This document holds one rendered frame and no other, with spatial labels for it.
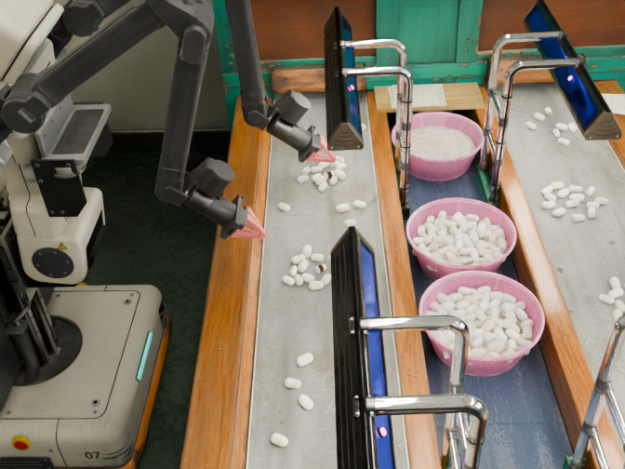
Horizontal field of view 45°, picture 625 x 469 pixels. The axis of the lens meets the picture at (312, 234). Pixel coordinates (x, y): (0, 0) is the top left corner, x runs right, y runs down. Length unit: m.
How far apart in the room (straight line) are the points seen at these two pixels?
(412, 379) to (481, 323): 0.25
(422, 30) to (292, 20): 0.40
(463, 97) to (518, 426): 1.15
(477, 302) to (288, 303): 0.43
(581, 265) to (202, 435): 0.96
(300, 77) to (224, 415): 1.23
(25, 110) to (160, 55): 1.94
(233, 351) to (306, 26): 1.15
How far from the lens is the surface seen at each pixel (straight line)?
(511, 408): 1.63
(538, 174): 2.15
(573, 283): 1.82
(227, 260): 1.81
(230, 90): 2.48
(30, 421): 2.25
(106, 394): 2.24
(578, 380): 1.58
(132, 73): 3.50
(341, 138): 1.63
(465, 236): 1.91
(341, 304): 1.22
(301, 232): 1.90
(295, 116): 1.91
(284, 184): 2.07
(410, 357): 1.57
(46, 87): 1.52
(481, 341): 1.65
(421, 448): 1.43
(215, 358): 1.59
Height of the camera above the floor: 1.94
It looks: 39 degrees down
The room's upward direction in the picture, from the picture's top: 3 degrees counter-clockwise
